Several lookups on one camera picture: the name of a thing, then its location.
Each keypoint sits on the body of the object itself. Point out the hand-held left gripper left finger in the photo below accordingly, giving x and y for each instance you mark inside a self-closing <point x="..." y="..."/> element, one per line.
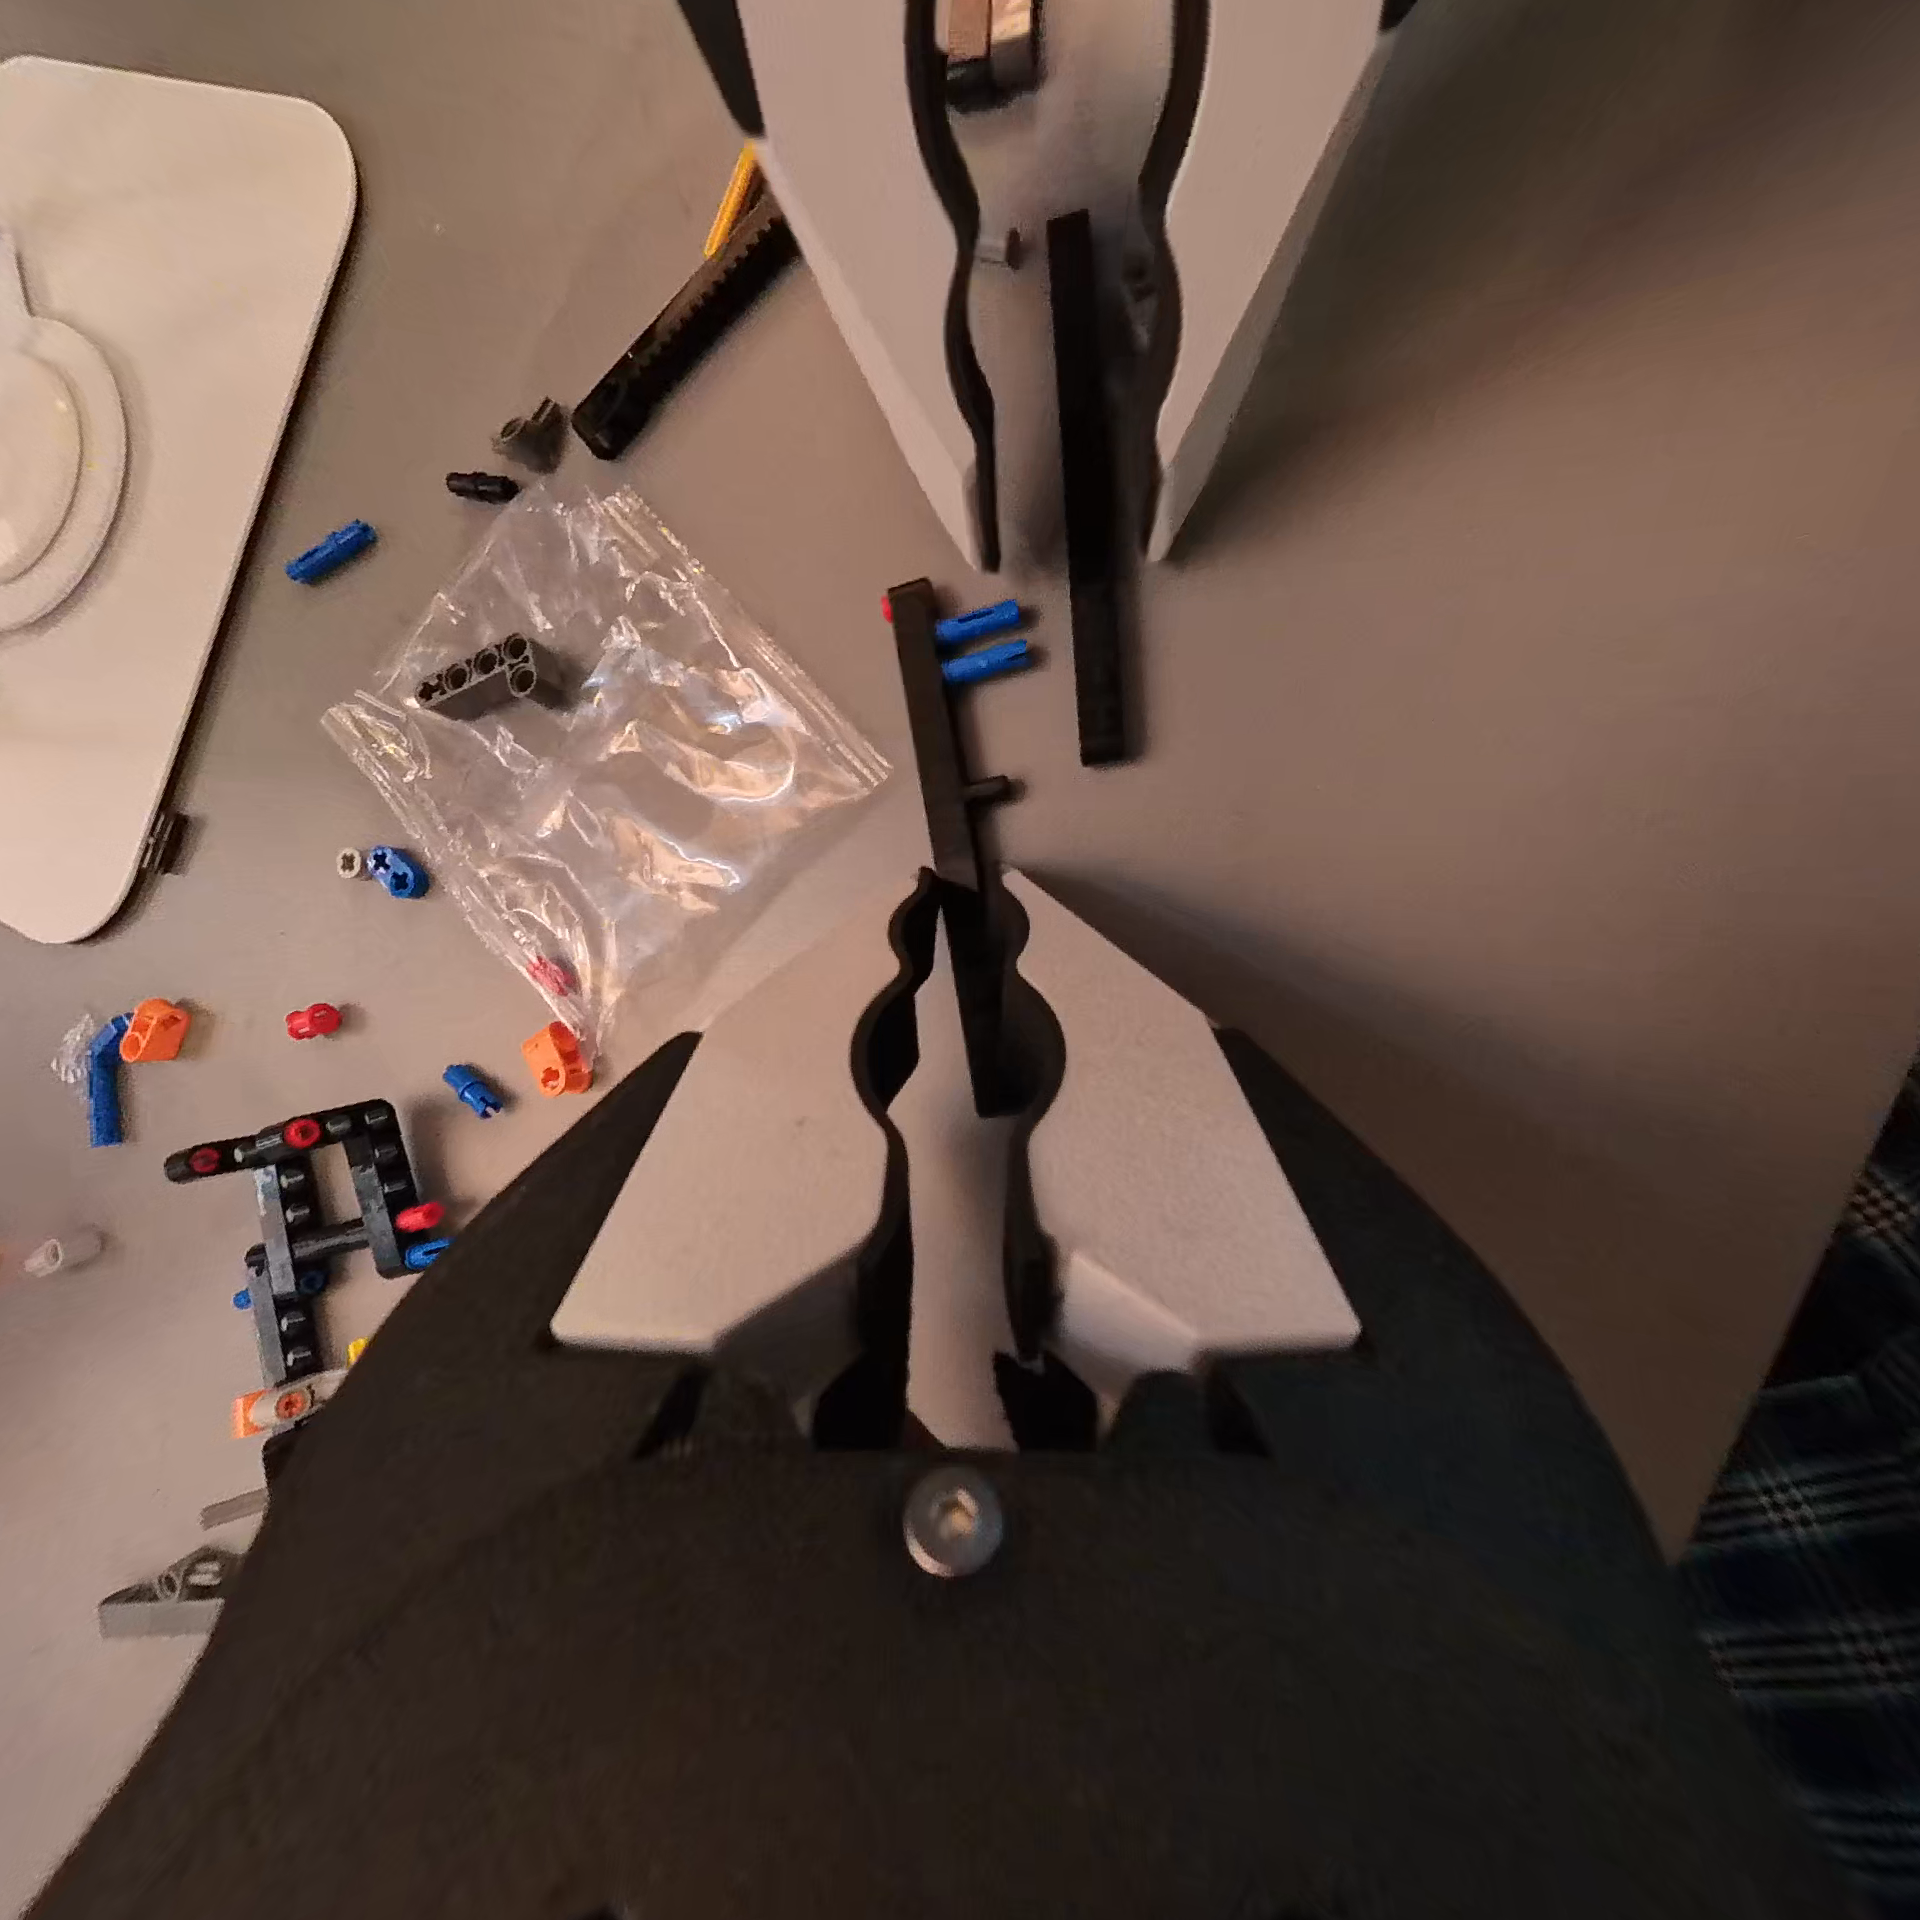
<point x="720" y="1201"/>

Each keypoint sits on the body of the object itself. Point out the red lego pin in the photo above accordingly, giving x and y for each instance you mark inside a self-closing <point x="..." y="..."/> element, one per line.
<point x="554" y="979"/>

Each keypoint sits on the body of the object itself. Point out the long black lego beam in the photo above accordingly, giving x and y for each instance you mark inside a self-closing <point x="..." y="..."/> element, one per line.
<point x="1095" y="524"/>

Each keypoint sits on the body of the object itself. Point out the black lego gear rack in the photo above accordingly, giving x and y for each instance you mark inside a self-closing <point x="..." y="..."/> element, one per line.
<point x="674" y="338"/>

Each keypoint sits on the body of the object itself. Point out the black lego pin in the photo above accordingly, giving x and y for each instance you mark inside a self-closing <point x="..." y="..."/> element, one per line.
<point x="481" y="485"/>

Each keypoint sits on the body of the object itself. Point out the dark grey lego connector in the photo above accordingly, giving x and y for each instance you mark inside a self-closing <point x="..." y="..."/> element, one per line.
<point x="528" y="432"/>

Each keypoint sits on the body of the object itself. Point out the blue lego axle connector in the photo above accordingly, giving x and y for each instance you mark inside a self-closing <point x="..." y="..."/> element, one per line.
<point x="399" y="873"/>

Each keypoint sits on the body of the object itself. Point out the yellow lego axle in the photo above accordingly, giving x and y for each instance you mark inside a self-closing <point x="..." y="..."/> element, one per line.
<point x="734" y="194"/>

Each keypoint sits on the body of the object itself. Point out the bent blue lego connector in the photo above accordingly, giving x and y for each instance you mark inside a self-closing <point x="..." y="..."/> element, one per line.
<point x="104" y="1080"/>

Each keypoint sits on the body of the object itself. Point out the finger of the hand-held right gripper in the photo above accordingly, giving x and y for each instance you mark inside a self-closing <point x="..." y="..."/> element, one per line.
<point x="1274" y="181"/>
<point x="854" y="181"/>

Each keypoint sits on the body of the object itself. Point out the black base plate tab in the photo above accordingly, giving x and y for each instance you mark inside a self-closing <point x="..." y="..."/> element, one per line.
<point x="169" y="843"/>

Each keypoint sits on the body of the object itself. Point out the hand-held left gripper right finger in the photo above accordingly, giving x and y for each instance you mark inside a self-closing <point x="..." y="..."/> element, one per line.
<point x="1184" y="1201"/>

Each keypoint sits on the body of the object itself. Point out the clear plastic zip bag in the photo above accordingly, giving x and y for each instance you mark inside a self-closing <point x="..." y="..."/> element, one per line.
<point x="644" y="811"/>

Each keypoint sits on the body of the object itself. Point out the black lego beam with red pin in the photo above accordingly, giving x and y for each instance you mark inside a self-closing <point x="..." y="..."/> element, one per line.
<point x="938" y="721"/>

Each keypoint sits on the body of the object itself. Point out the dark grey lego angle beam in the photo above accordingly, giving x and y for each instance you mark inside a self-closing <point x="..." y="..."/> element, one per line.
<point x="488" y="673"/>

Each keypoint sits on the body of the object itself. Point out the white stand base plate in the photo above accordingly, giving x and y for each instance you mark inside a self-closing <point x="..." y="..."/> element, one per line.
<point x="195" y="375"/>

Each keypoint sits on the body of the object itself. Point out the red lego connector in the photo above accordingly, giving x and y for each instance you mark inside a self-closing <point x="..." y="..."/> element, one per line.
<point x="313" y="1020"/>

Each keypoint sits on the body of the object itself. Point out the person's blue plaid shirt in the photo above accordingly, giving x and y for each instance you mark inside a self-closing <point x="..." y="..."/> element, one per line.
<point x="1830" y="1500"/>

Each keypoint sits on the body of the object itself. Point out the black lego frame assembly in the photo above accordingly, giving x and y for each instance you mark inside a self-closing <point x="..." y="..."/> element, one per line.
<point x="344" y="1128"/>

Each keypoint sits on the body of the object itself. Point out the pale grey lego tube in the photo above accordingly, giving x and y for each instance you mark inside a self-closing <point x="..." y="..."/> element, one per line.
<point x="62" y="1253"/>

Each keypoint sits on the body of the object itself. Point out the long blue lego pin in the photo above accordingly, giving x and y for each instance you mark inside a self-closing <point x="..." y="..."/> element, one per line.
<point x="330" y="553"/>

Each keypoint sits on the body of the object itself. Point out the orange lego connector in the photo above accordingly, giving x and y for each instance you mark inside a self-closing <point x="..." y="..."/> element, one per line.
<point x="158" y="1030"/>
<point x="554" y="1059"/>

